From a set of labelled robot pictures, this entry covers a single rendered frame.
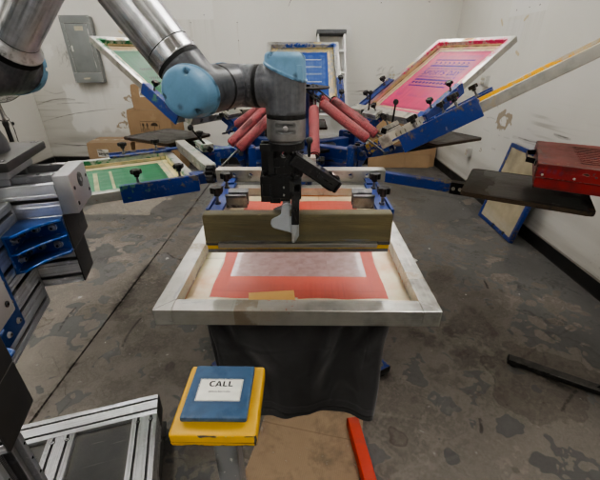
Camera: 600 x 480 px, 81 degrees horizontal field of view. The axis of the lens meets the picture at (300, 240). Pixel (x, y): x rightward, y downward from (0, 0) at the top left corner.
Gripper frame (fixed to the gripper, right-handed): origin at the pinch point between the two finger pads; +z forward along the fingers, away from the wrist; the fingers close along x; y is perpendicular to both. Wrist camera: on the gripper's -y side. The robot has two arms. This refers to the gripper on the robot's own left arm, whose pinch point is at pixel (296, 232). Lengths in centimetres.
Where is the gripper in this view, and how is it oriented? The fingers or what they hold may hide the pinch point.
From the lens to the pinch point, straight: 77.7
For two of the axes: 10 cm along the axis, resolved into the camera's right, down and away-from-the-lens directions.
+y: -10.0, -0.1, 0.0
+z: -0.1, 8.9, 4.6
